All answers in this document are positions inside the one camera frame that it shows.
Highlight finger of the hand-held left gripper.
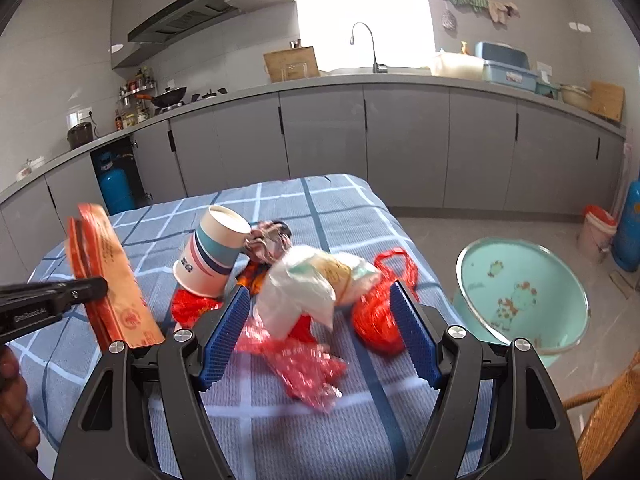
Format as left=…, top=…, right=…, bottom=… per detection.
left=0, top=276, right=110, bottom=307

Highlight tall blue gas cylinder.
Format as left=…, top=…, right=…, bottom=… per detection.
left=614, top=180, right=640, bottom=273

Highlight mint green basin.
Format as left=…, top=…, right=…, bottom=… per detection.
left=454, top=237, right=591, bottom=368

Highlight brown rice cooker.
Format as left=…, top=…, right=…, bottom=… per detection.
left=67, top=121, right=95, bottom=150

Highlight clear red plastic film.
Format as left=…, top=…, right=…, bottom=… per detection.
left=235, top=317, right=348, bottom=411

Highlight blue plaid blanket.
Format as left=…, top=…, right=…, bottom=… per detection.
left=10, top=174, right=493, bottom=480

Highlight beige hanging cloth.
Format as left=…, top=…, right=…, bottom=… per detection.
left=487, top=0, right=520, bottom=23

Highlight grey upper cabinet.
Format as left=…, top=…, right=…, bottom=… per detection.
left=110, top=0, right=298, bottom=70

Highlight wicker chair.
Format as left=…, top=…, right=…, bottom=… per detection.
left=562, top=362, right=640, bottom=480

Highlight white plastic tub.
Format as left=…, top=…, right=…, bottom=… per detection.
left=432, top=50, right=485, bottom=81

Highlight grey kitchen base cabinets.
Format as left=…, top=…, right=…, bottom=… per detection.
left=0, top=72, right=628, bottom=281

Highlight red paper packet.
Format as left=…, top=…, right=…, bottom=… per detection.
left=67, top=203, right=166, bottom=353

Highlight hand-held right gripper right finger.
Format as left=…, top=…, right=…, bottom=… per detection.
left=390, top=280, right=583, bottom=480

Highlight gas stove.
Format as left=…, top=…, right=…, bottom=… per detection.
left=187, top=87, right=231, bottom=103

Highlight red lidded white bucket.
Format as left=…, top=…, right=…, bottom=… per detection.
left=577, top=205, right=618, bottom=263

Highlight orange wrapper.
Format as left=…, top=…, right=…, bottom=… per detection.
left=235, top=262, right=271, bottom=296

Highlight white plastic bag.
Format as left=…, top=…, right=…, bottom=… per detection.
left=257, top=245, right=383, bottom=341

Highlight dark wooden cutting board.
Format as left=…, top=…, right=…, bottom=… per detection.
left=587, top=81, right=626, bottom=123

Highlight curved metal faucet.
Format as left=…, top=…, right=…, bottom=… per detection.
left=349, top=22, right=388, bottom=73

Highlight bright window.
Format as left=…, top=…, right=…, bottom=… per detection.
left=295, top=0, right=436, bottom=73

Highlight metal spice rack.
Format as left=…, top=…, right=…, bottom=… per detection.
left=117, top=67, right=156, bottom=128

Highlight blue dish box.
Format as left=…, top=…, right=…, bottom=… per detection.
left=475, top=41, right=540, bottom=93

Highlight striped paper cup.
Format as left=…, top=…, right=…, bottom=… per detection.
left=172, top=205, right=252, bottom=297

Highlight dark wrapper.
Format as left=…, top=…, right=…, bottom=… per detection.
left=244, top=220, right=293, bottom=263

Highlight black wok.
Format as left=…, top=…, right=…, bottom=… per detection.
left=135, top=86, right=188, bottom=109

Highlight range hood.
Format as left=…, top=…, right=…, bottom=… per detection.
left=126, top=0, right=243, bottom=45

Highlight person's left hand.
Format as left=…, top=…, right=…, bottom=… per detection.
left=0, top=345, right=41, bottom=461

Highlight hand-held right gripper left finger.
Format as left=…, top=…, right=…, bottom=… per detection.
left=52, top=285, right=251, bottom=480

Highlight small red plastic bag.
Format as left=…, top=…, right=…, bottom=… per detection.
left=171, top=290, right=223, bottom=331

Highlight small blue gas cylinder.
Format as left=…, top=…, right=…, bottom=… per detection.
left=97, top=152, right=136, bottom=216

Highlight beige bowl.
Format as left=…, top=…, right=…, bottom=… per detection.
left=560, top=84, right=596, bottom=111

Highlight light wooden cutting board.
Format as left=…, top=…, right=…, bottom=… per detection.
left=263, top=46, right=321, bottom=83

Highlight orange-red plastic bag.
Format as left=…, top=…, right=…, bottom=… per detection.
left=352, top=249, right=421, bottom=356

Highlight green striped towel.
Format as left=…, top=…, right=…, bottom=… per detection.
left=442, top=0, right=493, bottom=13

